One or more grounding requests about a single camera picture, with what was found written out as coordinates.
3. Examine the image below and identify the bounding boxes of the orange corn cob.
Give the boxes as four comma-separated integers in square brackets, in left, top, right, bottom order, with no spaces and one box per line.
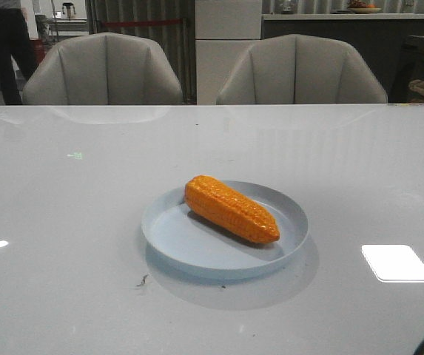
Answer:
[184,175,280,244]

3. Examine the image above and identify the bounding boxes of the light blue round plate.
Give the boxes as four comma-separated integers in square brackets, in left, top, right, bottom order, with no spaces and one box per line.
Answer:
[141,180,309,280]

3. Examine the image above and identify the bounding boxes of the right beige upholstered chair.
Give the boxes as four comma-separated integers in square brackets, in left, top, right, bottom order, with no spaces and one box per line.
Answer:
[216,34,388,105]

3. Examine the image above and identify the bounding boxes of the beige upholstered chair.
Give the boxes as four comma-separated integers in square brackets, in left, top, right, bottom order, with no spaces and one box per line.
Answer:
[22,33,183,106]
[216,34,388,105]

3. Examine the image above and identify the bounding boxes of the white cabinet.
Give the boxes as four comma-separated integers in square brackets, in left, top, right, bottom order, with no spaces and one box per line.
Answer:
[195,1,262,105]

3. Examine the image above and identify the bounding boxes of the left beige upholstered chair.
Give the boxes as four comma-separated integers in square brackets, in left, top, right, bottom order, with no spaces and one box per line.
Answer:
[22,33,183,106]

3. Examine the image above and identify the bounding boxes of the red barrier belt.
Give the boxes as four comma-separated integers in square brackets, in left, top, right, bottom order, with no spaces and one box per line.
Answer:
[99,18,183,28]

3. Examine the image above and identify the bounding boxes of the dark grey counter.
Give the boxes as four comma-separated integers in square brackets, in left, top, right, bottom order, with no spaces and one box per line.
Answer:
[261,13,424,94]

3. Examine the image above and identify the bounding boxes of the fruit bowl on counter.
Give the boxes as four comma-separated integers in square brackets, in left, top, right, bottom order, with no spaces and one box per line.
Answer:
[347,0,381,14]

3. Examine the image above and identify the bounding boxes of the blender on background table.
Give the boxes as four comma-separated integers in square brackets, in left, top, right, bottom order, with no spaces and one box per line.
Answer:
[61,2,76,19]

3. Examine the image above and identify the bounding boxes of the dark wooden armchair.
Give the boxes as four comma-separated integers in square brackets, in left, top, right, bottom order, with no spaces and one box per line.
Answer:
[388,35,424,103]

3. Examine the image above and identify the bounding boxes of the person in dark trousers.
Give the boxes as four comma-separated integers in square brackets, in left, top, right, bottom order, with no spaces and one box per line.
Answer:
[0,1,38,105]

